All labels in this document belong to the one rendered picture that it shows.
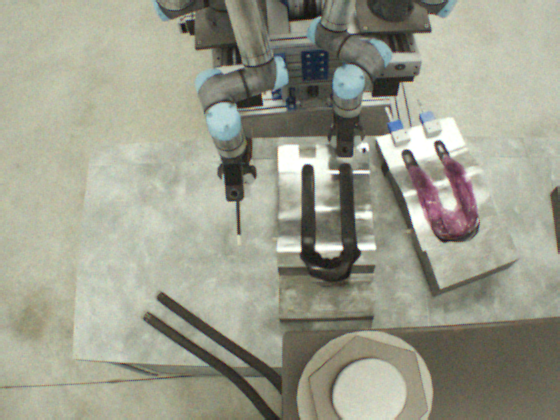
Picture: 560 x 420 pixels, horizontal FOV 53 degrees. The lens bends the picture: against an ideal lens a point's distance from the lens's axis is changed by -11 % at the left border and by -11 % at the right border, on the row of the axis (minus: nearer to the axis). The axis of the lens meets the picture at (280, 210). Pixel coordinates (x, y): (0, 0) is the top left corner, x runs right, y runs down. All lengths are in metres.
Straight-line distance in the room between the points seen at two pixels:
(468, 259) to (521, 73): 1.64
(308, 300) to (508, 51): 1.97
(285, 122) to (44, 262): 1.27
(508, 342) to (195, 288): 1.35
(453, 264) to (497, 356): 1.18
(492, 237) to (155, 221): 0.99
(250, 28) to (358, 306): 0.79
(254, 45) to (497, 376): 1.06
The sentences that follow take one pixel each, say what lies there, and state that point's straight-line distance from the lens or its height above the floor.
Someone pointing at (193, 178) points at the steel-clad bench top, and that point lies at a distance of 1.91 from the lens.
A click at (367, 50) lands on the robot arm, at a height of 1.25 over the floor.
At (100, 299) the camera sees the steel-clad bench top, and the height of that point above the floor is 0.80.
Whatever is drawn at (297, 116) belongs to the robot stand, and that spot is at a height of 0.21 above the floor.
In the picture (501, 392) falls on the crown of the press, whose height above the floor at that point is 2.01.
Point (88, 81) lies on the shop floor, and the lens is 3.22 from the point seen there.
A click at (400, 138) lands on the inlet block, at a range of 1.85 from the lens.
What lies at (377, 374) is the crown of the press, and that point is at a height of 2.06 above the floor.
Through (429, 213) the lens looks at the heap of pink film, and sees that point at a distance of 1.74.
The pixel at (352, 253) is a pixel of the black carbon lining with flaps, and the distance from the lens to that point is 1.69.
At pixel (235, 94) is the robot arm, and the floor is 1.26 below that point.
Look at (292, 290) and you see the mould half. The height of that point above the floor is 0.86.
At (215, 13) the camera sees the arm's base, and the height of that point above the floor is 1.11.
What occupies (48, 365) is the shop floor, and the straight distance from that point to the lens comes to 2.80.
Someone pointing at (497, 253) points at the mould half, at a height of 0.91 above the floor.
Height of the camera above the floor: 2.52
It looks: 70 degrees down
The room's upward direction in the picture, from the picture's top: 10 degrees counter-clockwise
